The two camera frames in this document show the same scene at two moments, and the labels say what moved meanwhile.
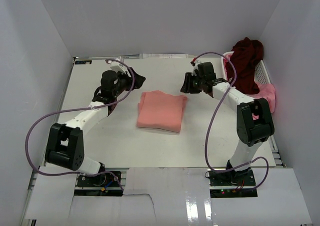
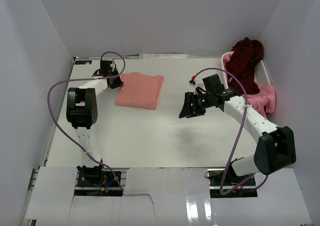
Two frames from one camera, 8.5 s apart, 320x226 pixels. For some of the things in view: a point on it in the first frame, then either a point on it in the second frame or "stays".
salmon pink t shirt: x=158 y=110 -> x=139 y=90
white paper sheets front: x=167 y=196 stays
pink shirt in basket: x=267 y=91 stays
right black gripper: x=185 y=89 -> x=187 y=111
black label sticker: x=83 y=62 stays
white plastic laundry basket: x=261 y=75 stays
